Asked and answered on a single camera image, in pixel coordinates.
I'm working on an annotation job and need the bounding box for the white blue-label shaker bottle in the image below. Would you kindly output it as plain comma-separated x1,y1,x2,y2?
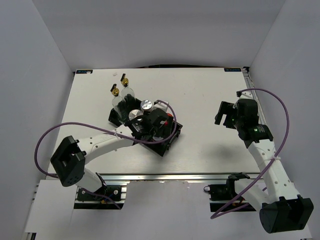
140,99,154,112

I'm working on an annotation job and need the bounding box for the silver-lid clear shaker jar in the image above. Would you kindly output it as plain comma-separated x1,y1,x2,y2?
128,109,144,121

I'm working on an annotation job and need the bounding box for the dark sauce glass bottle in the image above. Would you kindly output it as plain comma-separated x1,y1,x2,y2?
120,73,136,106

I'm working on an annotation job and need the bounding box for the clear oil glass bottle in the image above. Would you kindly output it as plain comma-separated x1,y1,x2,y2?
110,83,129,123

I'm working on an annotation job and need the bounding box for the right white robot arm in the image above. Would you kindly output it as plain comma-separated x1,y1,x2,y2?
214,98,314,234

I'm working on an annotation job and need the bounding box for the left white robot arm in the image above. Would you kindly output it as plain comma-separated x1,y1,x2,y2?
50,108,173,200

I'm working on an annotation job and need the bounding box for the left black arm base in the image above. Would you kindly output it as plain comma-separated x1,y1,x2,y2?
73,183,126,210

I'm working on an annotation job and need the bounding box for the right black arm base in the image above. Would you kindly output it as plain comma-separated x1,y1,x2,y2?
203,172,256,213

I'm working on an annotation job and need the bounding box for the black three-compartment tray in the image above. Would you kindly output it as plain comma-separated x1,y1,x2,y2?
108,94,183,156

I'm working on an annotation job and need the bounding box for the right blue logo sticker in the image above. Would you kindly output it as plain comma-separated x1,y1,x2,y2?
224,67,242,72

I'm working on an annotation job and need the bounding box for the blue logo sticker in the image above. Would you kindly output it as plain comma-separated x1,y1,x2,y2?
224,67,242,72
75,69,93,75

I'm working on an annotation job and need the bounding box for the left blue logo sticker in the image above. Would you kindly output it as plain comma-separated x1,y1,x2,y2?
75,69,93,75

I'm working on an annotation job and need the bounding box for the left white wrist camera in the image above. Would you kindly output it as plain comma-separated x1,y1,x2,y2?
153,100,169,113

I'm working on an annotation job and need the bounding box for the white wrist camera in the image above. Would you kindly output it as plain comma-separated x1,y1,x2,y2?
236,91,254,100
153,100,169,113

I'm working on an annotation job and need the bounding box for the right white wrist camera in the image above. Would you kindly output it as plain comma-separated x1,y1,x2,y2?
236,91,254,100

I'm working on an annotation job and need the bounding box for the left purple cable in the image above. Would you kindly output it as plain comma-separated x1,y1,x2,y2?
33,99,178,210

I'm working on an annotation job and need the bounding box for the aluminium front rail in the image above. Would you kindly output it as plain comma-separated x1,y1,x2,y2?
97,172,263,182

